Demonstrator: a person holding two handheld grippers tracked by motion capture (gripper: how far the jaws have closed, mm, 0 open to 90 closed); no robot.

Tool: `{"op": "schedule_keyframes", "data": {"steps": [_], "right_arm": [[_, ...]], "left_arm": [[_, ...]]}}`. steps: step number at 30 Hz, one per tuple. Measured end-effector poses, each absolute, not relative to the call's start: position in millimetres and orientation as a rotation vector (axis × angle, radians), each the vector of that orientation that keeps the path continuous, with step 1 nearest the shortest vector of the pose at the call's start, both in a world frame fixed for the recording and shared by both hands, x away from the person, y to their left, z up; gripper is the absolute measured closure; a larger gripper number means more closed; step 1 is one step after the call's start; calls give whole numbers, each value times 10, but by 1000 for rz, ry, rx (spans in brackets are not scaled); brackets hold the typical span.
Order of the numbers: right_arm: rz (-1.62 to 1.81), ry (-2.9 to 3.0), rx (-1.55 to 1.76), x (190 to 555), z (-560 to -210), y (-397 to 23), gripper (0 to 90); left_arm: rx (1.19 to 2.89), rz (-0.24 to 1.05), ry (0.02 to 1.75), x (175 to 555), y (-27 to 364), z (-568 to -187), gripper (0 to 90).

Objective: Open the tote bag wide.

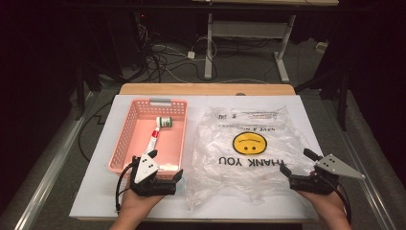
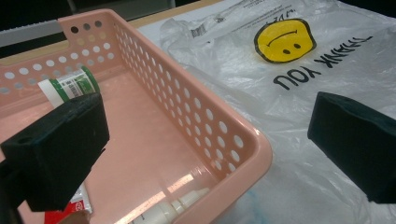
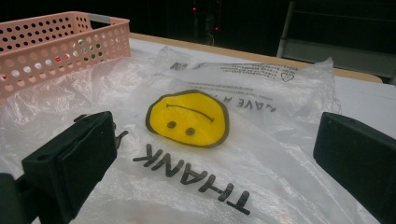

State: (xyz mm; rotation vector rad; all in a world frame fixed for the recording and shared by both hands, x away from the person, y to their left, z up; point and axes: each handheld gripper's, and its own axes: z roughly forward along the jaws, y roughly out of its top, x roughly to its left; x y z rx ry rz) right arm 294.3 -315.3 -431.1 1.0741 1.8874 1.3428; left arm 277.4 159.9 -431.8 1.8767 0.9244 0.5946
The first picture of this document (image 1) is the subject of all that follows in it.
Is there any white tube with red cap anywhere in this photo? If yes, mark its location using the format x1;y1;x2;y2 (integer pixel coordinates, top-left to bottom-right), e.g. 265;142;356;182
145;126;161;157

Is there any person's right hand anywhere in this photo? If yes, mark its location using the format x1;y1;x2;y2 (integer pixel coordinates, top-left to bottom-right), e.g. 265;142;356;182
295;187;349;220

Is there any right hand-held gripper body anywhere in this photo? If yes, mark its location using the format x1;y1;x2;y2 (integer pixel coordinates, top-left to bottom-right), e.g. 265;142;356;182
288;153;366;196

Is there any black floor cable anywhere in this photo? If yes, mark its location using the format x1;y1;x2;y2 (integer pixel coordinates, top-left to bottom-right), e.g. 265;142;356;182
78;101;113;163

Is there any clear plastic bag yellow smiley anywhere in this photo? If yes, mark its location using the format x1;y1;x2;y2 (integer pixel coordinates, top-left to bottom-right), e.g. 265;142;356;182
185;104;320;211

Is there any black stand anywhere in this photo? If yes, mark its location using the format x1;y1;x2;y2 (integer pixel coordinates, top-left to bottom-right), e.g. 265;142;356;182
74;60;103;122
294;68;350;132

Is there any clear plastic lid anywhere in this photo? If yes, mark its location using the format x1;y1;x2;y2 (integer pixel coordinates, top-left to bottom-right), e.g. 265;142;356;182
174;179;187;194

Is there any small white jar green lid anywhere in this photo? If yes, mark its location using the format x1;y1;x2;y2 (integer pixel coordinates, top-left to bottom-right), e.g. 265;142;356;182
155;116;173;128

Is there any white board sheet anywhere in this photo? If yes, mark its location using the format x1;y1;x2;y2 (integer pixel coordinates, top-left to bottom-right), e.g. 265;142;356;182
69;94;350;222

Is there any right hand-held gripper black cable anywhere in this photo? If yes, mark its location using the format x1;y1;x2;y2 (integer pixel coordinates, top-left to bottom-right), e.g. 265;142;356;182
331;181;352;225

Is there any left hand-held gripper black cable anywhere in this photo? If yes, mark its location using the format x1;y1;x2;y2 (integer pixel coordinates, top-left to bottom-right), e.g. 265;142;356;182
114;162;139;214

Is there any person's left hand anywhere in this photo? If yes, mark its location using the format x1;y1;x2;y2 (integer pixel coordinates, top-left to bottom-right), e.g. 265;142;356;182
119;187;166;219

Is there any bundle of floor cables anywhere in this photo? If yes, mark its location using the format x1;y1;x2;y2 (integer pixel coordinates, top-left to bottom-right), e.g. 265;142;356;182
135;23;221;84

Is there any white power strip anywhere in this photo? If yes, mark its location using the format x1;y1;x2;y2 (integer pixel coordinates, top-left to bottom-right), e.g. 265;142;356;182
315;41;329;55

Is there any pink plastic basket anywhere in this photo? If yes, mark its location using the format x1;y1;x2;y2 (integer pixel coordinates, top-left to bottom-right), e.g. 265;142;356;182
108;98;189;180

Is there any metal floor rail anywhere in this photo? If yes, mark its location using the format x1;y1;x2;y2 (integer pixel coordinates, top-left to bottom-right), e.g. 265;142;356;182
13;91;99;230
322;95;398;230

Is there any white metal desk frame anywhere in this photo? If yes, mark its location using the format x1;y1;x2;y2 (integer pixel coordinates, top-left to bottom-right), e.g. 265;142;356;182
192;0;340;84

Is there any hand-held gripper black cable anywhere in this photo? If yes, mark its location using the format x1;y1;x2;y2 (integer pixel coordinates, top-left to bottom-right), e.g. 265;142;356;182
331;181;352;225
114;162;139;214

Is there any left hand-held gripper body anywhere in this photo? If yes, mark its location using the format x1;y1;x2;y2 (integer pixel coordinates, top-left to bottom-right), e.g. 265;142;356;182
129;153;177;196

